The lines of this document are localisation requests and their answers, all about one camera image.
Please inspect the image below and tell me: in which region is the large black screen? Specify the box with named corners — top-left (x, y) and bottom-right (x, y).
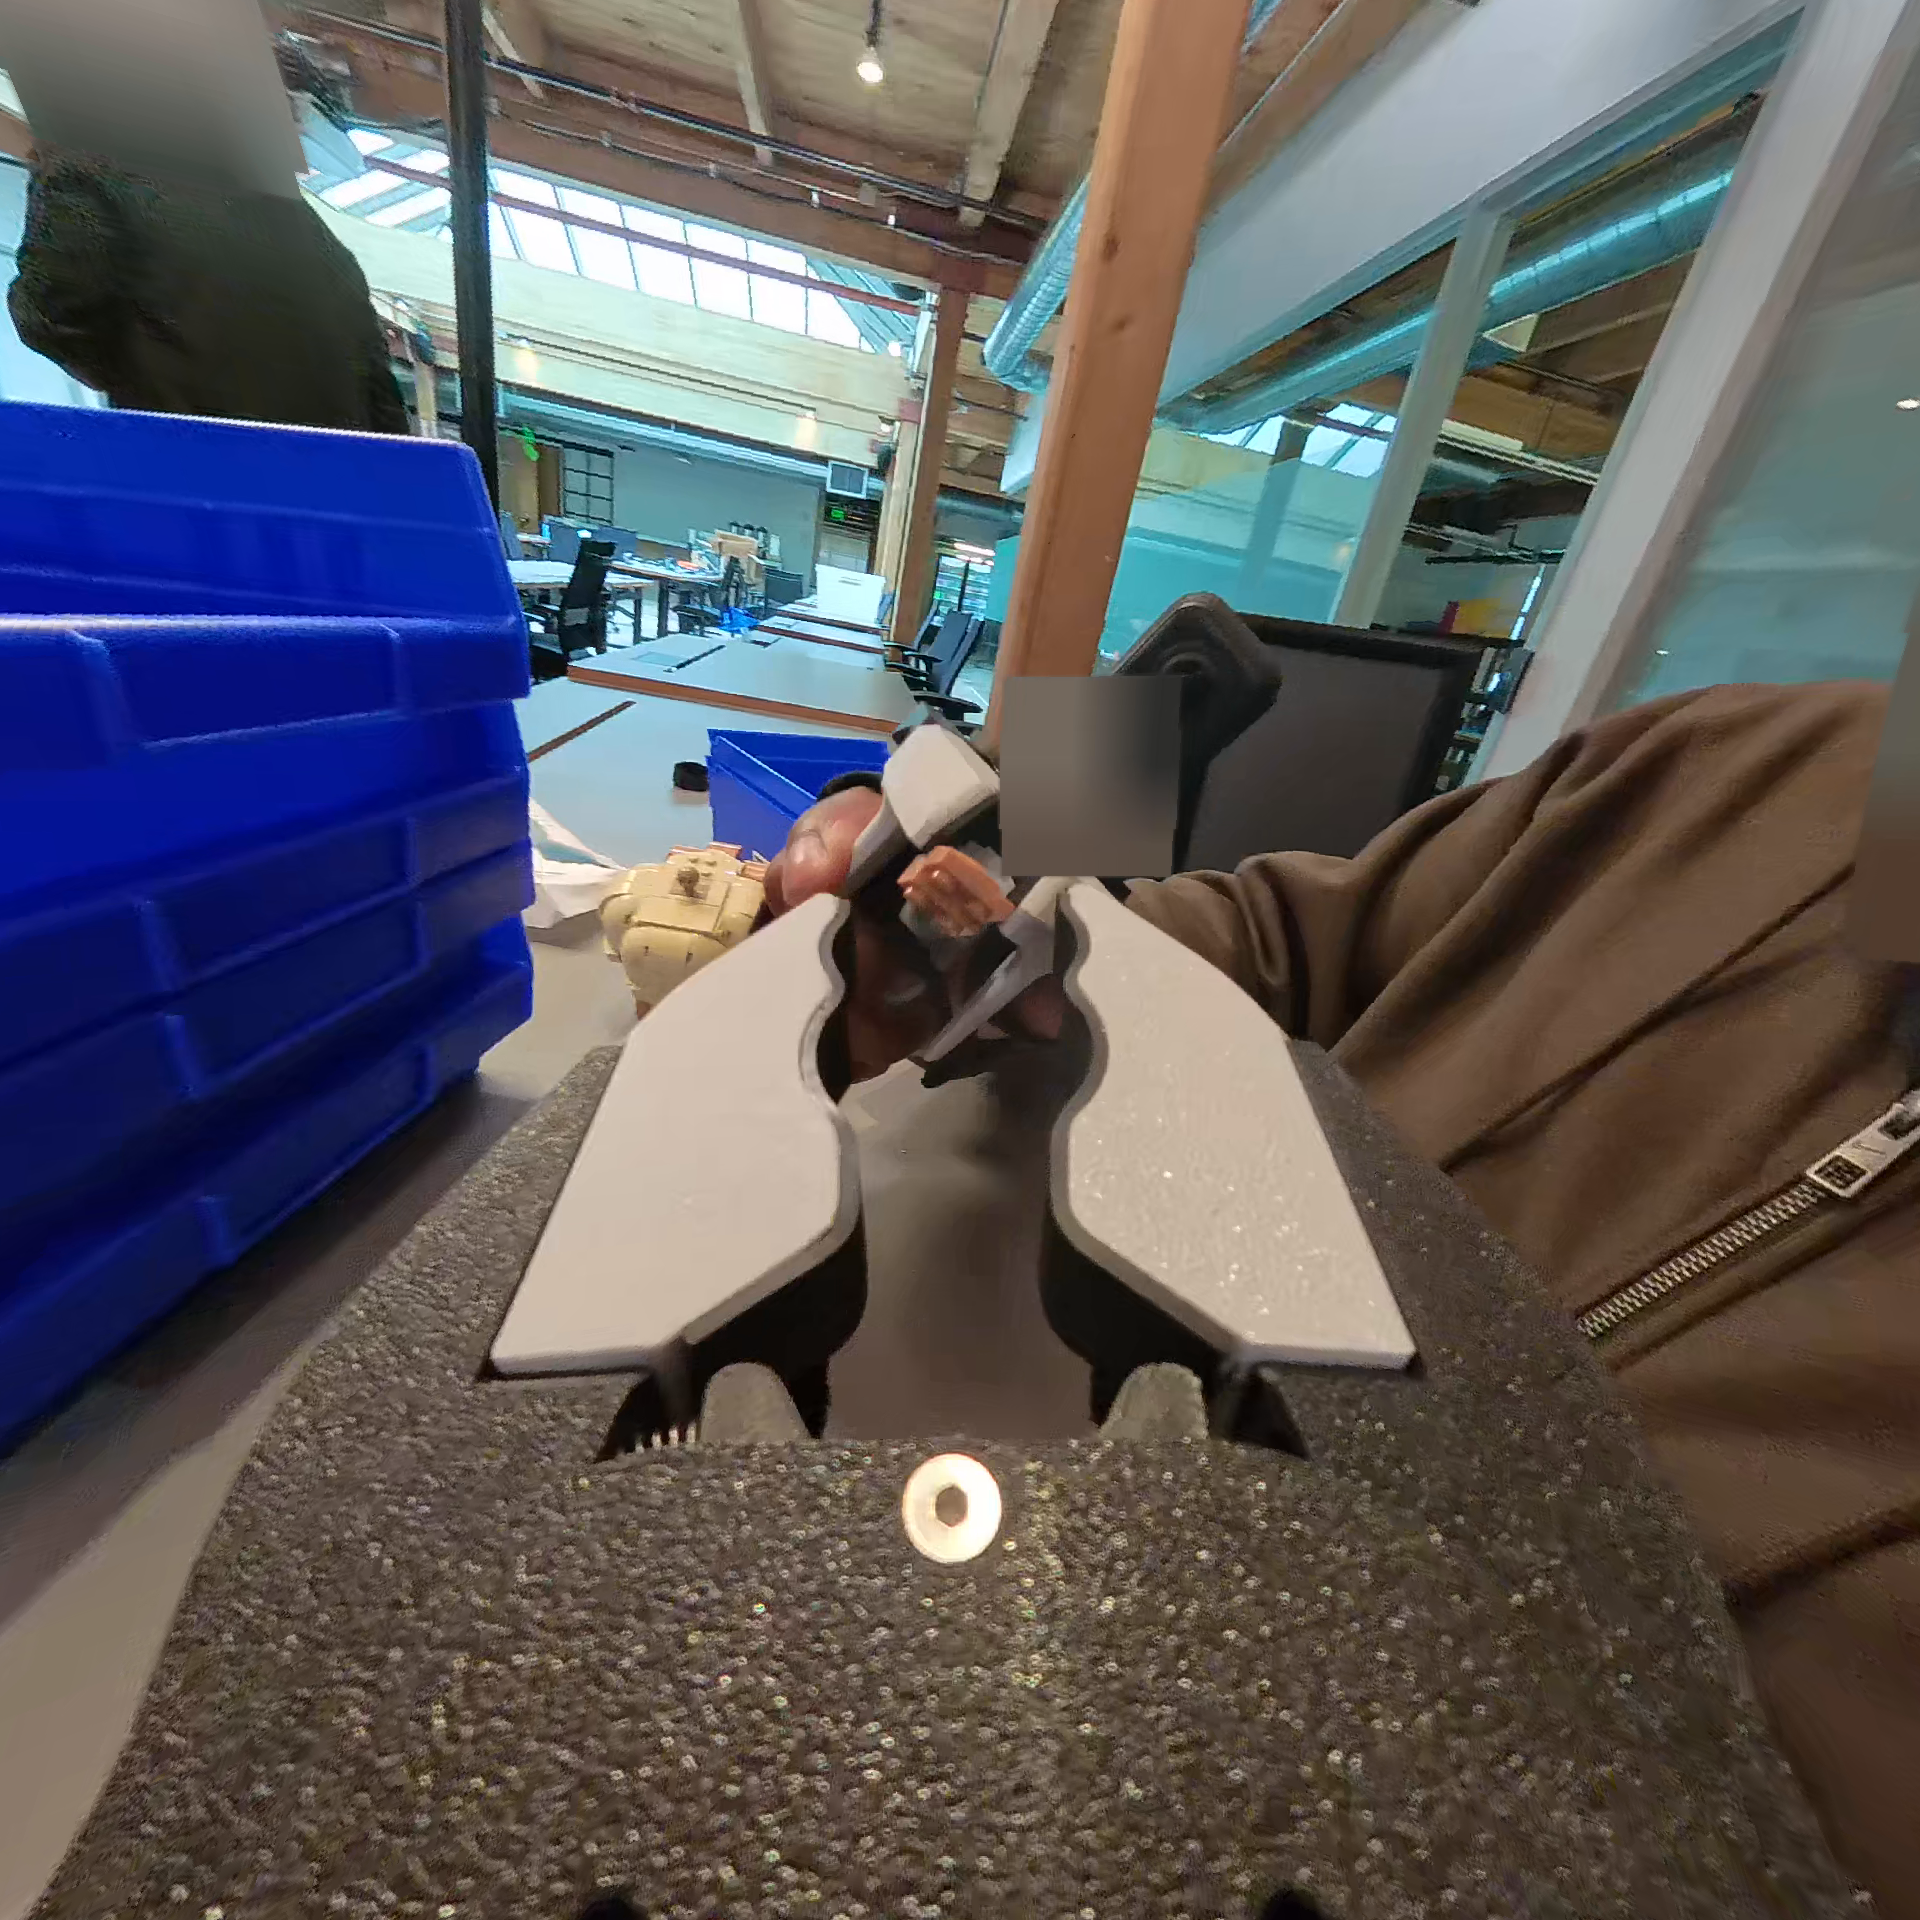
top-left (1185, 614), bottom-right (1489, 877)

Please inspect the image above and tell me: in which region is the small blue storage bin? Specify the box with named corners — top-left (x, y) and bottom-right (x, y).
top-left (706, 730), bottom-right (889, 863)

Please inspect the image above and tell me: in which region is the grey desk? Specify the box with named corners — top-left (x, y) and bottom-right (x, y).
top-left (0, 676), bottom-right (1202, 1920)

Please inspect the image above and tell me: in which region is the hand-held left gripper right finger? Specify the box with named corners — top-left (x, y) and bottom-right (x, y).
top-left (1044, 879), bottom-right (1416, 1376)

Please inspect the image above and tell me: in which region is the long wooden table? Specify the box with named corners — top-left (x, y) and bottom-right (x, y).
top-left (570, 637), bottom-right (920, 741)

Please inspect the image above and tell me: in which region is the wooden pillar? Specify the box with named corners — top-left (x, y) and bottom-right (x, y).
top-left (991, 0), bottom-right (1248, 686)
top-left (890, 286), bottom-right (970, 647)

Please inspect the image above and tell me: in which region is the black office chair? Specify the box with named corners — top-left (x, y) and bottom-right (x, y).
top-left (896, 610), bottom-right (990, 730)
top-left (525, 535), bottom-right (618, 682)

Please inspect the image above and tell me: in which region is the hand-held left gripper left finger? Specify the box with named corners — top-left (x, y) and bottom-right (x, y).
top-left (486, 892), bottom-right (865, 1383)

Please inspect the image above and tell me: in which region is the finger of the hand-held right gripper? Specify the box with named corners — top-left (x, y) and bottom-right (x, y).
top-left (911, 901), bottom-right (1060, 1082)
top-left (849, 726), bottom-right (1002, 903)

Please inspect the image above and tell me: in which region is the torn white paper bag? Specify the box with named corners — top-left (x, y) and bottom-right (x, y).
top-left (533, 796), bottom-right (618, 925)

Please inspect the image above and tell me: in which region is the tan brown brick toy figure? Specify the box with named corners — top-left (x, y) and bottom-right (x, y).
top-left (600, 848), bottom-right (776, 1011)

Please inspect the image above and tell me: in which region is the small orange brick assembly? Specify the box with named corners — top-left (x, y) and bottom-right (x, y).
top-left (900, 850), bottom-right (1022, 938)

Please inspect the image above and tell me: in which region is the person's right hand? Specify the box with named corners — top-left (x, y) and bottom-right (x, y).
top-left (762, 787), bottom-right (1070, 1087)

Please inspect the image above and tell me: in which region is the person's brown jacket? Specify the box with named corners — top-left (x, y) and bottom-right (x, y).
top-left (1127, 686), bottom-right (1920, 1920)

